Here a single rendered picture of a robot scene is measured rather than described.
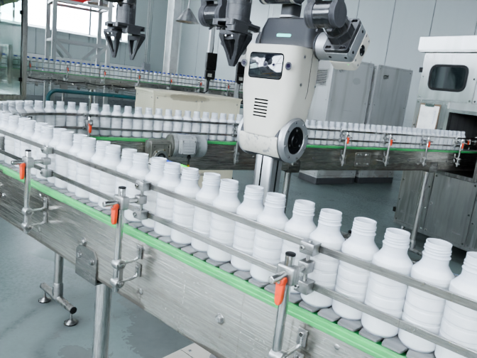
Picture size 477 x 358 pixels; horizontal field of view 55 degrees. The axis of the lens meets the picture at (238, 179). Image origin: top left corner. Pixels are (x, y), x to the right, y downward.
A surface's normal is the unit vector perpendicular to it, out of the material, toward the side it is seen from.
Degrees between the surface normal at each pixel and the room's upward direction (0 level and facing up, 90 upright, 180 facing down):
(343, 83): 90
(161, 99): 90
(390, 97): 90
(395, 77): 90
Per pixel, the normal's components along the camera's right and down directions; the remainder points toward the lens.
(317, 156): 0.48, 0.22
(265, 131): -0.66, 0.08
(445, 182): -0.86, 0.01
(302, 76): 0.74, 0.22
